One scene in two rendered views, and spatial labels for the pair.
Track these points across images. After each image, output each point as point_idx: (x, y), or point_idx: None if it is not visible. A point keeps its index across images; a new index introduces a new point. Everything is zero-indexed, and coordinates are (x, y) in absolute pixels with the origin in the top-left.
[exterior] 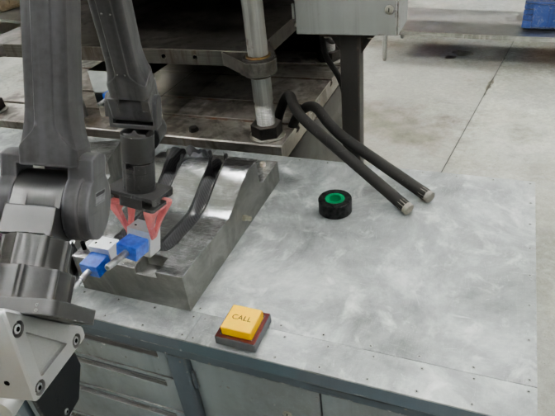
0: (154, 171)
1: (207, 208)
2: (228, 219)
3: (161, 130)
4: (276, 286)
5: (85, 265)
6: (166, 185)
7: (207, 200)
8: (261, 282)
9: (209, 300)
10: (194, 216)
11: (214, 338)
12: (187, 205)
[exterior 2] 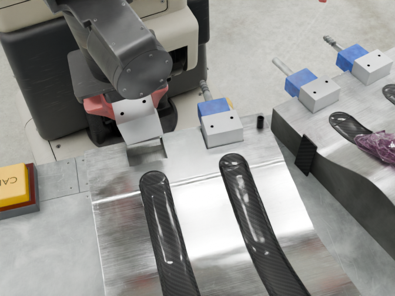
0: (83, 54)
1: (156, 285)
2: (104, 286)
3: (97, 59)
4: (4, 277)
5: (214, 99)
6: (88, 93)
7: (165, 295)
8: (29, 272)
9: (84, 212)
10: (174, 268)
11: (43, 174)
12: (201, 273)
